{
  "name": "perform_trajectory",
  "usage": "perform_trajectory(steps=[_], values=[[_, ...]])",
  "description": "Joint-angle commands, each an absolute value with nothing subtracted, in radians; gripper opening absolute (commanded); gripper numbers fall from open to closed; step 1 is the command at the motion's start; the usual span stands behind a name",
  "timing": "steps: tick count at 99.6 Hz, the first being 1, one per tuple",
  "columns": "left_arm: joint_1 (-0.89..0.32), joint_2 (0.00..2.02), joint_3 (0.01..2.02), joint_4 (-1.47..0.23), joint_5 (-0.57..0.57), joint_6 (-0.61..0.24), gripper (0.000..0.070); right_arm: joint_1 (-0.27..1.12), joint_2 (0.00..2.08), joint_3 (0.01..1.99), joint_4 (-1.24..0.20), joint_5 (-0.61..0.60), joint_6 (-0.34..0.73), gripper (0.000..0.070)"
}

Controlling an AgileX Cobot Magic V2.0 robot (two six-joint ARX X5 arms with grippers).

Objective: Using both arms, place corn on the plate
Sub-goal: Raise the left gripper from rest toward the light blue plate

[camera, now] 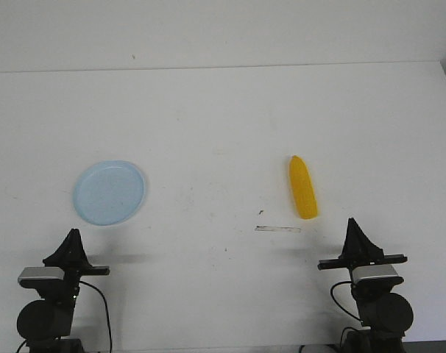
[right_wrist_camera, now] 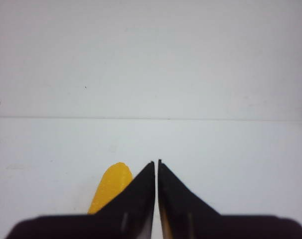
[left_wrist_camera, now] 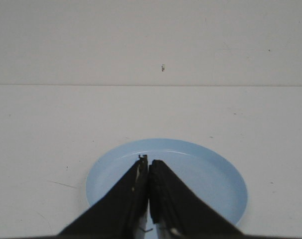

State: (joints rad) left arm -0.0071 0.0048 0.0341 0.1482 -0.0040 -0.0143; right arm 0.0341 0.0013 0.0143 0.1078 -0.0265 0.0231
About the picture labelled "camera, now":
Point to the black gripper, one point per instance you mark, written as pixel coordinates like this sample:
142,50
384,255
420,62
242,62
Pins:
358,250
71,253

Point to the yellow toy corn cob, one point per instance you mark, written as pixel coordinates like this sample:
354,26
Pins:
302,189

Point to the light blue round plate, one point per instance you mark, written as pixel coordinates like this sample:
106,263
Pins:
109,192

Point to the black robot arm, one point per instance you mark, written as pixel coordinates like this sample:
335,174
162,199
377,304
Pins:
384,316
45,324

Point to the horizontal tape strip on table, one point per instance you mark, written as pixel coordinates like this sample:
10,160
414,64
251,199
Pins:
277,229

